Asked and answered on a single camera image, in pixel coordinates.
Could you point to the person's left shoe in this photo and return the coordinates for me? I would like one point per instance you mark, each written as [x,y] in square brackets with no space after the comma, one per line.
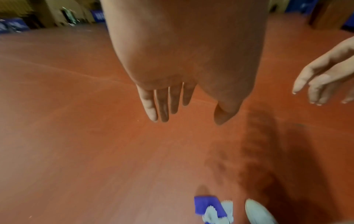
[258,213]

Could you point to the purple cloth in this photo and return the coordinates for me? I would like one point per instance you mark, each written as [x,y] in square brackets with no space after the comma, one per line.
[200,204]

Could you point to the person's right hand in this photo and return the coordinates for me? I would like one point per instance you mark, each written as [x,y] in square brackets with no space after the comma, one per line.
[326,70]

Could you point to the person's left hand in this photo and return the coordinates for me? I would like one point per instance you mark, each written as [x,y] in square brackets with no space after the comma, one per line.
[188,43]

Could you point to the blue printed barrier board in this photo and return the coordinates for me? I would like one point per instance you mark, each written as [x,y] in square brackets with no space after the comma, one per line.
[13,25]
[301,5]

